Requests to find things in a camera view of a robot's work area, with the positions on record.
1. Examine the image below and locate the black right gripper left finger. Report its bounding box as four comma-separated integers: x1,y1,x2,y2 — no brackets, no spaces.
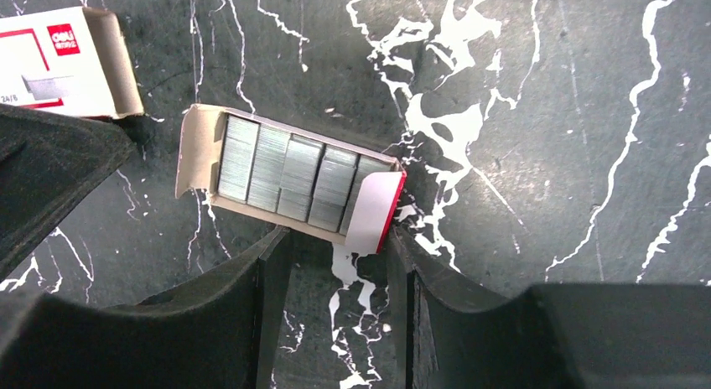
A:
1,227,290,388

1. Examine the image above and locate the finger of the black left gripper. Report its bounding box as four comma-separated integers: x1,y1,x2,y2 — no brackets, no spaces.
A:
1,105,135,278

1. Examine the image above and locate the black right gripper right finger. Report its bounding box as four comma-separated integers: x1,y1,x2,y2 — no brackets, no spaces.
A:
387,227,710,388

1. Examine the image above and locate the red white staple box sleeve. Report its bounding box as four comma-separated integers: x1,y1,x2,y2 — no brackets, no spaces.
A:
1,7,144,119

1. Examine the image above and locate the cardboard staple tray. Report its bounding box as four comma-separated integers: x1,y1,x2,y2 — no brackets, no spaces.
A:
175,104,407,254

